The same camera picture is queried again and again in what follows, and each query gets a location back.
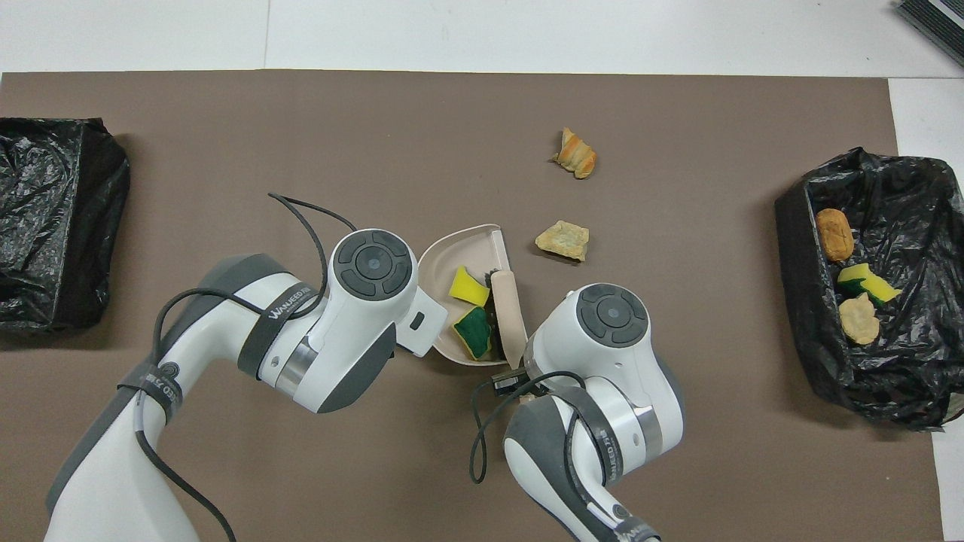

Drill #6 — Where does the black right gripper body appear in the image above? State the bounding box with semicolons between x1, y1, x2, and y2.
492;367;529;398

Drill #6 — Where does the green and yellow sponge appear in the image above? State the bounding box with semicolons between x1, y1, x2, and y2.
452;305;495;361

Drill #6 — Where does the beige hand brush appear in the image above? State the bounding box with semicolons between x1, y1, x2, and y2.
486;267;529;370

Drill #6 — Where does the yellow sponge wedge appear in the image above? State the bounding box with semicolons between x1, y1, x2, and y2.
449;266;491;307

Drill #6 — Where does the beige plastic dustpan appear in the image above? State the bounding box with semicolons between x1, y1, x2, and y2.
416;224;520;367

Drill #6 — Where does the pale bread chunk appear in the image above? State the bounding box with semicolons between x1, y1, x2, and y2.
535;220;590;263

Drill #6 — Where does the striped torn croissant piece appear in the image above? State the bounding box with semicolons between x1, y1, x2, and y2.
551;126;597;180

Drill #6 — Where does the small croissant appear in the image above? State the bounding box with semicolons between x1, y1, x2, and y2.
839;293;881;346

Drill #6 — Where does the oval brown bread roll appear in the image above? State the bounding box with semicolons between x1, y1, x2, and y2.
816;208;856;263

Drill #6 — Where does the notched yellow sponge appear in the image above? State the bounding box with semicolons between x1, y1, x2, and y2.
837;263;902;306

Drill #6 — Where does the black bag lined bin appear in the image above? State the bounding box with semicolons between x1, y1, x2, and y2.
0;117;131;334
775;147;964;432

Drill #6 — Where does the brown table mat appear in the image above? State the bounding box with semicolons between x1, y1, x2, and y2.
0;70;944;542

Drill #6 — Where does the dark ribbed box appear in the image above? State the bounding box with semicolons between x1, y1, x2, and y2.
896;0;964;69

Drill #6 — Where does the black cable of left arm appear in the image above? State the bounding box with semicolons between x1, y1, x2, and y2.
134;192;358;542

